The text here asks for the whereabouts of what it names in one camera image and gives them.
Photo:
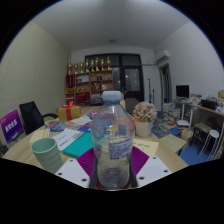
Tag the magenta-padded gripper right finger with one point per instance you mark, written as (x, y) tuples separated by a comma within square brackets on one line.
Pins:
[(153, 169)]

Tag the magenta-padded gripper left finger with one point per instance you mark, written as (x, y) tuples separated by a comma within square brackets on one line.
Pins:
[(71, 171)]

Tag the clear plastic water bottle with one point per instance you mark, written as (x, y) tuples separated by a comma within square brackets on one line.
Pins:
[(112, 140)]

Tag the beige paper envelope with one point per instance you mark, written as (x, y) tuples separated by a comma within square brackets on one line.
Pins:
[(148, 146)]

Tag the teal notebook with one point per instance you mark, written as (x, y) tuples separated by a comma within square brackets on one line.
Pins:
[(79, 146)]

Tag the pale green cup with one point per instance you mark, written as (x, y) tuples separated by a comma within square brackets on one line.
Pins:
[(48, 156)]

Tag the white printed booklet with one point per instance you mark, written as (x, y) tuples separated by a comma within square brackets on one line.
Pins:
[(66, 138)]

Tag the blue printed book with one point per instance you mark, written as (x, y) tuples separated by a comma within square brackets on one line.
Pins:
[(85, 128), (55, 126)]

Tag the stack of books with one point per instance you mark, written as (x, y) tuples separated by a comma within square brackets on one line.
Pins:
[(171, 115)]

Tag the yellow gift box red ribbon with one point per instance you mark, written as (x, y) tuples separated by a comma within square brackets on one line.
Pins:
[(69, 113)]

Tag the brown wooden stool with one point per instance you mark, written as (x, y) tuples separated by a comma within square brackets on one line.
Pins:
[(201, 126)]

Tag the grey office chair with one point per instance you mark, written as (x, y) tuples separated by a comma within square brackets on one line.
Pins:
[(132, 105)]

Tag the black office chair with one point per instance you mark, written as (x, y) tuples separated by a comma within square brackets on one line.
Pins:
[(31, 116)]

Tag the white round stool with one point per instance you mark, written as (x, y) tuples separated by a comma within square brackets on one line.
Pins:
[(212, 134)]

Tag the purple sign board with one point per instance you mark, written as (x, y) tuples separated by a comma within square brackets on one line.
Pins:
[(10, 126)]

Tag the wooden side desk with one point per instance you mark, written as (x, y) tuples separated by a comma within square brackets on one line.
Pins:
[(200, 108)]

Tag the computer monitor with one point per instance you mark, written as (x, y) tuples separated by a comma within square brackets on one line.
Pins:
[(182, 91)]

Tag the black printer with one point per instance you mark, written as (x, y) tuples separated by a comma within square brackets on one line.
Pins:
[(209, 104)]

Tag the wooden shelf unit with trophies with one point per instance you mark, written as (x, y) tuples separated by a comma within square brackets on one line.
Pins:
[(88, 83)]

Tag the white air conditioner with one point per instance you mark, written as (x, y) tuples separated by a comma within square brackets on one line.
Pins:
[(162, 56)]

